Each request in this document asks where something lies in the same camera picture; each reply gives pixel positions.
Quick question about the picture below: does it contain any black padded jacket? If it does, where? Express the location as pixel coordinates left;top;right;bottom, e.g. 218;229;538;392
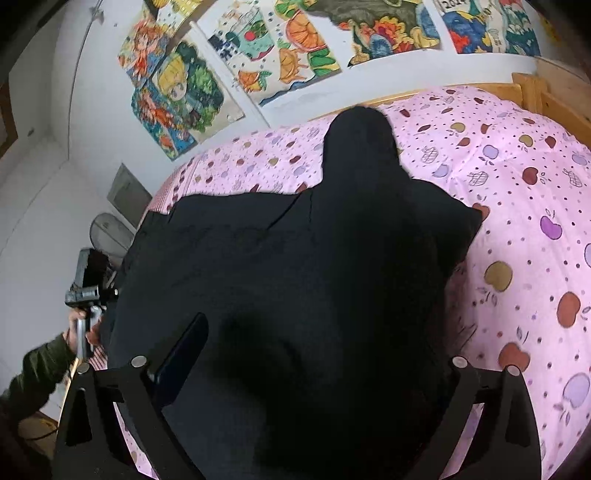
101;107;482;479

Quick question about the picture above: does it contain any green jacket forearm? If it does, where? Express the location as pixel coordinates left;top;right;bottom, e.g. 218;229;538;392
1;334;76;422

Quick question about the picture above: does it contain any person left hand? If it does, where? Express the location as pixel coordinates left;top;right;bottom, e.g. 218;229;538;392
62;309;102;354

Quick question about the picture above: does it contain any standing electric fan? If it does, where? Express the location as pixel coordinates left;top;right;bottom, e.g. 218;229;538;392
89;213;134;267

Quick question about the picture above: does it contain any orange haired girl drawing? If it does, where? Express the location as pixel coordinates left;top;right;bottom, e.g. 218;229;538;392
131;81;197;161

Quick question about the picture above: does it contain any blond boy drawing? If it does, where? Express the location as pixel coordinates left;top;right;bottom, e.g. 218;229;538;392
152;36;245;143

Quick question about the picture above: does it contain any reclining girl drawing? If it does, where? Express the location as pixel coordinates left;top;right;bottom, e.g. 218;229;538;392
117;1;176;88

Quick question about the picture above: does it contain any fruit juice drawing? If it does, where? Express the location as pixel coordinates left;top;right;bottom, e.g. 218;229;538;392
197;0;341;107

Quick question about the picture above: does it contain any pink apple print bedsheet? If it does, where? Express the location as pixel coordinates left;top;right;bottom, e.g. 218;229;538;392
110;84;591;480

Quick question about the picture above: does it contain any autumn landscape drawing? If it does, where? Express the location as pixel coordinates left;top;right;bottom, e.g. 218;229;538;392
301;0;441;67

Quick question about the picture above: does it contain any city 2024 drawing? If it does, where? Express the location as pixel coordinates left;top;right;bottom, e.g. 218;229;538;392
435;0;541;57

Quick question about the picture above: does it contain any wooden bed frame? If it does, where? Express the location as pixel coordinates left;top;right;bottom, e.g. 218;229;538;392
317;71;591;149

